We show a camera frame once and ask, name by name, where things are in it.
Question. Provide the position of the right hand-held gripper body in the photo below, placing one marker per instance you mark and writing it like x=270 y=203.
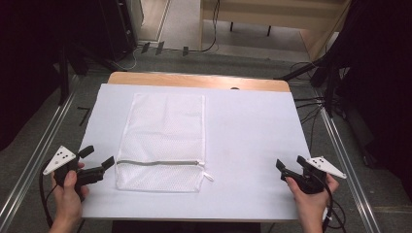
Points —
x=312 y=183

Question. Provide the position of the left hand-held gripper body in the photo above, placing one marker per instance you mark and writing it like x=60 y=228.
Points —
x=60 y=159

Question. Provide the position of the person's right hand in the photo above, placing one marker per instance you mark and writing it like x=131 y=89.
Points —
x=312 y=204

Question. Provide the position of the person's left hand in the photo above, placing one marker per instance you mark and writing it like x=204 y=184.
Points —
x=68 y=200

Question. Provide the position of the white table cover sheet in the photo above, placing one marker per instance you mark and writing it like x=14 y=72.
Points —
x=252 y=145

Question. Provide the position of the white mesh laundry bag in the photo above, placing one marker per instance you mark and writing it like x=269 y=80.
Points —
x=162 y=136

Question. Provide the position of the black metal stand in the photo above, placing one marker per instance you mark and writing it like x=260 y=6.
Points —
x=330 y=93
x=64 y=84

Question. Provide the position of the dark curtain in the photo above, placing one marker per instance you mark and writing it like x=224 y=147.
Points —
x=22 y=64
x=382 y=64

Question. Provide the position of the small dark floor block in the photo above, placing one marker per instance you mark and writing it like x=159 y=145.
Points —
x=160 y=48
x=185 y=51
x=145 y=47

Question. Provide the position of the black cabinet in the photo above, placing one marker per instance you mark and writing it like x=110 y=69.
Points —
x=116 y=29

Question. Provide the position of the beige wooden bench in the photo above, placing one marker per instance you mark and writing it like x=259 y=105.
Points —
x=275 y=14

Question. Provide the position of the aluminium floor rail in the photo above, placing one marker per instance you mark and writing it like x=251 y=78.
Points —
x=32 y=165
x=348 y=165

